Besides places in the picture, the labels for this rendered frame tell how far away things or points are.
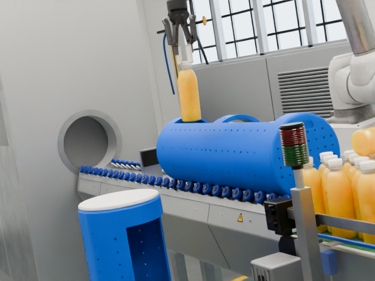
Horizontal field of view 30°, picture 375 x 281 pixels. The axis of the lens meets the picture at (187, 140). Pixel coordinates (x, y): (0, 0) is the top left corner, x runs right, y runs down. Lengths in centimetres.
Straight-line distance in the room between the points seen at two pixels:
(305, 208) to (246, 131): 72
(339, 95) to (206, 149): 63
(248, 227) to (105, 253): 51
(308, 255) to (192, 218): 112
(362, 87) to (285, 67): 181
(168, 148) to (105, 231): 69
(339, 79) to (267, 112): 187
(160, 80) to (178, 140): 517
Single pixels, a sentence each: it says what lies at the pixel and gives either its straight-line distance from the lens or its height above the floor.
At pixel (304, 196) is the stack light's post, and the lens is 174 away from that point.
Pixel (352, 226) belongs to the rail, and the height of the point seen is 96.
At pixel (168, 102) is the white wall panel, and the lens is 791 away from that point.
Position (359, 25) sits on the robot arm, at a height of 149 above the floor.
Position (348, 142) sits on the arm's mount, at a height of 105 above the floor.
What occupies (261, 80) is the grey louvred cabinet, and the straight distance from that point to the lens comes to 469.
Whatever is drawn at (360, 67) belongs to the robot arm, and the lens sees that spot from 272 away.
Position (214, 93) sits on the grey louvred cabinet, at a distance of 511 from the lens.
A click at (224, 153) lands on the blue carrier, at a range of 248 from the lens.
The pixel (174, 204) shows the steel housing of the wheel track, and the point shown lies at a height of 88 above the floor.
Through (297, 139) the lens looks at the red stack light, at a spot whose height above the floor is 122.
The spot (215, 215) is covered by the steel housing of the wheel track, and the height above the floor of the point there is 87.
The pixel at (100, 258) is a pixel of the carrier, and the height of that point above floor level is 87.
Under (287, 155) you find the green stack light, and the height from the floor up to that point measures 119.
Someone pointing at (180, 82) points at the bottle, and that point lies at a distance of 257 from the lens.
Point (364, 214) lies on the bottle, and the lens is 188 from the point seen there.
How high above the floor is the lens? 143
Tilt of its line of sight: 6 degrees down
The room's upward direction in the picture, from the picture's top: 9 degrees counter-clockwise
